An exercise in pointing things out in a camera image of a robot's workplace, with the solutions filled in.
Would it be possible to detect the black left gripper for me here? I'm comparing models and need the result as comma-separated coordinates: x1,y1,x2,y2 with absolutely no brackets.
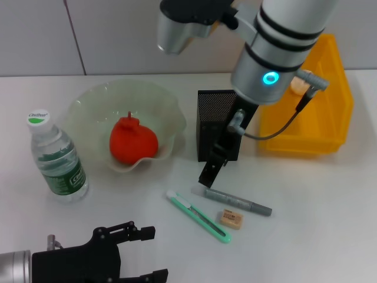
31,221,169,283

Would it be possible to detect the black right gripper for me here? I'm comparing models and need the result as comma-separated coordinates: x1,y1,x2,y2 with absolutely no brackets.
199,95,260,189

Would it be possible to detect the orange fruit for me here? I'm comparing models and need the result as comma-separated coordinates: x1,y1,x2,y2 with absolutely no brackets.
109,111,159,164

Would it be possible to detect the green label water bottle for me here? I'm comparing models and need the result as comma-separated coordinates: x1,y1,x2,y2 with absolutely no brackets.
26,108,89,204

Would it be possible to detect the white paper ball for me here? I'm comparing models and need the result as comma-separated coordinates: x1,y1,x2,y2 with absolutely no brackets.
290,70,310,95

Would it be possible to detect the grey marker pen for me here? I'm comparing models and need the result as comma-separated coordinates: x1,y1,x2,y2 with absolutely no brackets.
190,185,272,218

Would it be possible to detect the green utility knife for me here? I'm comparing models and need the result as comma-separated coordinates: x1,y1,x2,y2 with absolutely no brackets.
164,190,232,245

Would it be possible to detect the beige eraser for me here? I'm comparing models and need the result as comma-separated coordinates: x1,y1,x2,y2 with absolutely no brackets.
219,208,244,230

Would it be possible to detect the black mesh pen holder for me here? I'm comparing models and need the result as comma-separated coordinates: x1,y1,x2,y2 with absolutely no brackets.
196,89,246,162

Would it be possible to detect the translucent green fruit plate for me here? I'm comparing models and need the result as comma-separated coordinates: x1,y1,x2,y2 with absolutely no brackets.
67,78,188,174

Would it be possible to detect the silver plug connector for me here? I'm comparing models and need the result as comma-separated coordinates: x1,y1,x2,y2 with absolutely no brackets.
46,234,63,251

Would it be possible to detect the yellow plastic bin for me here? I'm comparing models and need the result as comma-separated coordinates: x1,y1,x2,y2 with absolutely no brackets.
258,34,354,156

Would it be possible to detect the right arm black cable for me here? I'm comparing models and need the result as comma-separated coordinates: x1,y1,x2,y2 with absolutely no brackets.
227,69,330,139

